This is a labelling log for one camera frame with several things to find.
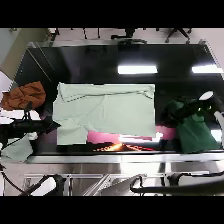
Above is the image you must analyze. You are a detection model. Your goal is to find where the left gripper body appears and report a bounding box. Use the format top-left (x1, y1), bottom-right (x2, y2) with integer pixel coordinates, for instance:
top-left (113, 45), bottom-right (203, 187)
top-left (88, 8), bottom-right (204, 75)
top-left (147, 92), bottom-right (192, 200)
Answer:
top-left (34, 119), bottom-right (55, 134)

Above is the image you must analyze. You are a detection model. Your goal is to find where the pale green shirt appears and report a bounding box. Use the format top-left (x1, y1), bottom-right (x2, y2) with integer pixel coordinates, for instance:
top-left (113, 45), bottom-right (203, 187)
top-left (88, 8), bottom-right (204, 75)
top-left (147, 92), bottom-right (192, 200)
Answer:
top-left (52, 82), bottom-right (157, 146)

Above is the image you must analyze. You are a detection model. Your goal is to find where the white garment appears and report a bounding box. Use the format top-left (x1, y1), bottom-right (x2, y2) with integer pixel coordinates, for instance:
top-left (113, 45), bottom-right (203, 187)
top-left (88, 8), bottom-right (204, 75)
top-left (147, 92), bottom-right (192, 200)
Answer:
top-left (0, 108), bottom-right (42, 141)

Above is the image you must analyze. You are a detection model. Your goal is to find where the pale green garment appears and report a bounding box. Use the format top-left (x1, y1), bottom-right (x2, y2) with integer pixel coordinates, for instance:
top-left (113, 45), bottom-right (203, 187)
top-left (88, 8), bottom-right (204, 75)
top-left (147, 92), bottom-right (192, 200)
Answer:
top-left (1, 133), bottom-right (35, 164)

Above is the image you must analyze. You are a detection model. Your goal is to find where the brown garment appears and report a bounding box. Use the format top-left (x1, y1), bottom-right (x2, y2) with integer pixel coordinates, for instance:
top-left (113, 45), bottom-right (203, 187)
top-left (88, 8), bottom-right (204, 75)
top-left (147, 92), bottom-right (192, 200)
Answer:
top-left (0, 80), bottom-right (47, 111)

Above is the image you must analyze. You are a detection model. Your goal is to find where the black office chair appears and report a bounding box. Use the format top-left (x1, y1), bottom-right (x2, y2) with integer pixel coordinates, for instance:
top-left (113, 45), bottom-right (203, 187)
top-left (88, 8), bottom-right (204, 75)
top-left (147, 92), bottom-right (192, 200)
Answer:
top-left (110, 27), bottom-right (148, 45)
top-left (164, 27), bottom-right (194, 45)

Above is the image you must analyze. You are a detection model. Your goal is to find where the dark green garment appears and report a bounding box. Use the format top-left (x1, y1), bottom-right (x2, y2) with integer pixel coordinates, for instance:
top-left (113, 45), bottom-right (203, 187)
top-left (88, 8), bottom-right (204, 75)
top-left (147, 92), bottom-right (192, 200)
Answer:
top-left (164, 97), bottom-right (222, 154)

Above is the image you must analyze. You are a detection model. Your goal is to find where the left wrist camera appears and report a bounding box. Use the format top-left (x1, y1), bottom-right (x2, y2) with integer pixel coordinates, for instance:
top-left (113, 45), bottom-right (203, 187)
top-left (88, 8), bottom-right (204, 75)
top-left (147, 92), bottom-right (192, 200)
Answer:
top-left (22, 101), bottom-right (35, 123)

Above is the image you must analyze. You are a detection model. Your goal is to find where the silver frame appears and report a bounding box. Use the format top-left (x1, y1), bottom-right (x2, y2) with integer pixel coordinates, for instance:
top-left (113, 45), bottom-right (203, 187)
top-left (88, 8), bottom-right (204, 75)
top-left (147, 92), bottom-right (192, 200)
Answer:
top-left (22, 151), bottom-right (224, 197)

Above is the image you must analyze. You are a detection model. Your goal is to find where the black cable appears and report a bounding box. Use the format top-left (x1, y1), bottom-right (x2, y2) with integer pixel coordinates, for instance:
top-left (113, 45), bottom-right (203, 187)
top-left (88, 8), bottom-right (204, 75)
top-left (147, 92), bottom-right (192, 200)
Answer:
top-left (0, 162), bottom-right (52, 196)

